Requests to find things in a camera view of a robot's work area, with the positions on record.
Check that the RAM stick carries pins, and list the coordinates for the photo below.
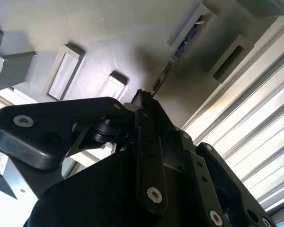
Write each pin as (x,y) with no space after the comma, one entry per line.
(188,37)

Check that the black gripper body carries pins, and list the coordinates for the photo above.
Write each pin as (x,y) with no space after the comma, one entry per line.
(97,196)

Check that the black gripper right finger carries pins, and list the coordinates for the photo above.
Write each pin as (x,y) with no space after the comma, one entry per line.
(198,170)

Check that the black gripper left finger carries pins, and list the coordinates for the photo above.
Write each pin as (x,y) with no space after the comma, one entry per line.
(61,123)

